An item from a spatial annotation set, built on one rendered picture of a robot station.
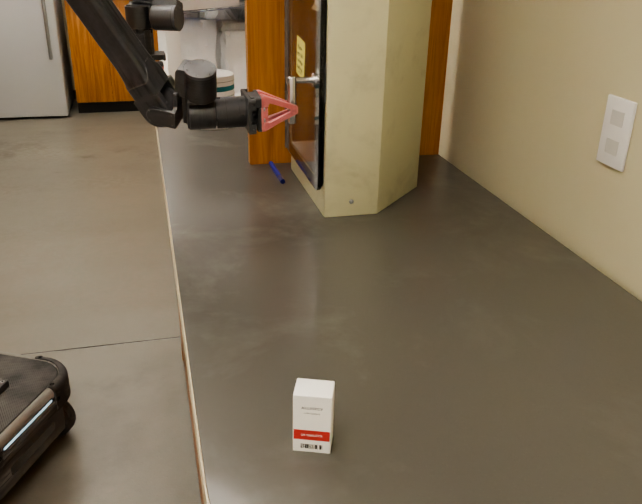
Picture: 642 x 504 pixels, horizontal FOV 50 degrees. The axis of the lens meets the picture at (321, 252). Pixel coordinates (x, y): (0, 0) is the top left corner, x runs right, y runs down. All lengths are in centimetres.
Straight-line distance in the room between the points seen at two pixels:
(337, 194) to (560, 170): 43
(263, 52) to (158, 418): 128
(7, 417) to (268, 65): 118
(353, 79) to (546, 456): 77
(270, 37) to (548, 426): 109
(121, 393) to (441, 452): 184
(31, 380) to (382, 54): 144
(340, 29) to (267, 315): 54
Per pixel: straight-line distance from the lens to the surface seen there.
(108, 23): 126
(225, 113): 129
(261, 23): 163
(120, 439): 232
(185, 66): 126
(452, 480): 76
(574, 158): 136
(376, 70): 131
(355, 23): 129
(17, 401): 216
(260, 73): 164
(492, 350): 97
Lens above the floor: 145
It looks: 25 degrees down
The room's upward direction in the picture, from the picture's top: 1 degrees clockwise
